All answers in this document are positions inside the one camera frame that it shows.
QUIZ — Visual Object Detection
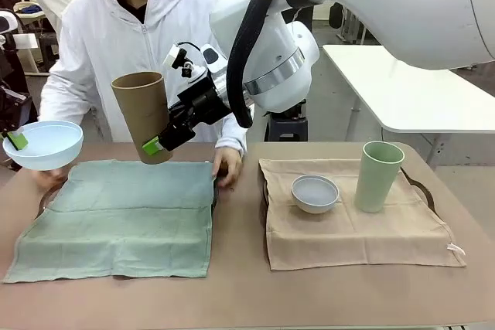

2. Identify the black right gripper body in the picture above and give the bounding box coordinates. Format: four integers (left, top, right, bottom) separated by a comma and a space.
175, 76, 234, 131

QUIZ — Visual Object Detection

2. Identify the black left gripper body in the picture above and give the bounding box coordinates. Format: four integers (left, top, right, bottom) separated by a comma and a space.
0, 84, 39, 134

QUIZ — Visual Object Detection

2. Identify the light blue bowl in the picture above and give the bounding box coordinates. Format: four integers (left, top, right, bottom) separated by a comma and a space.
2, 120, 84, 172

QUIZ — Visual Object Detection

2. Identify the tall brown cup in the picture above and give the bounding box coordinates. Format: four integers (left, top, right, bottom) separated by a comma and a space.
111, 71, 174, 165

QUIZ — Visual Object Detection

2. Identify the green cloth mat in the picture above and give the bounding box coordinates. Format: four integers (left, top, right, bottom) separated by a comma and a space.
2, 159, 216, 284

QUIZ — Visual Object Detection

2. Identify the white bowl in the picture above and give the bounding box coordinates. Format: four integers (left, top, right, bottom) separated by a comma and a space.
290, 174, 340, 215

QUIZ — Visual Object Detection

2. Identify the tall pale green cup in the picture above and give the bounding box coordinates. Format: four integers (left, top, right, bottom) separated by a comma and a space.
353, 141, 405, 214

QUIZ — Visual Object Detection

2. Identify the beige cloth mat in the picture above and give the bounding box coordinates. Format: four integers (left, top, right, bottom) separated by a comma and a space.
258, 158, 467, 271

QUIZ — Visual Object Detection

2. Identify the person's right forearm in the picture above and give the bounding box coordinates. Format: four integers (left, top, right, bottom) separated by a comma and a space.
38, 74, 92, 141

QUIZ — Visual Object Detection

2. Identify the person's left forearm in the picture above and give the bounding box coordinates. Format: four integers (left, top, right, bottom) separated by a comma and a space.
214, 115, 249, 157

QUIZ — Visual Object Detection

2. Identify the dark brown serving tray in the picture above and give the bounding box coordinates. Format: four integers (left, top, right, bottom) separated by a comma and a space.
35, 167, 224, 281
261, 166, 432, 230

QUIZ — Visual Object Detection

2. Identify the person's right hand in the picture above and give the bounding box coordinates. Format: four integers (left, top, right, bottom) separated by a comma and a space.
31, 167, 71, 189

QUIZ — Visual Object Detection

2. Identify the person's left hand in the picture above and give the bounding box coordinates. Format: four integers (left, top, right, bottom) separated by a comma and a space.
212, 146, 244, 189

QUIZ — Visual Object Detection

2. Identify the dark brown plastic stool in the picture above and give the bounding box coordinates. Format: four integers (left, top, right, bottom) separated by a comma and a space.
37, 34, 61, 73

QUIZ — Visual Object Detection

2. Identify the dark grey plastic stool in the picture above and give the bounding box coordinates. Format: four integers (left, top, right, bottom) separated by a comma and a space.
265, 100, 310, 142

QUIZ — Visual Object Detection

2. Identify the person in white hoodie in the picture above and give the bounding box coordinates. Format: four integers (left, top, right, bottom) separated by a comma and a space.
38, 0, 248, 157

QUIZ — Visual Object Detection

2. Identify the white table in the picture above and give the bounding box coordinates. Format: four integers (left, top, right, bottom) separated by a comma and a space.
321, 44, 495, 168

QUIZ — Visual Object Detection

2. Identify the black braided cable bundle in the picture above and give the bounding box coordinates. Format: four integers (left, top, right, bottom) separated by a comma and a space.
226, 0, 289, 129

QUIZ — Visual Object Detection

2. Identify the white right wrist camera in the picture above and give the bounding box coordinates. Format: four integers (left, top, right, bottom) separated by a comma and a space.
162, 44, 195, 79

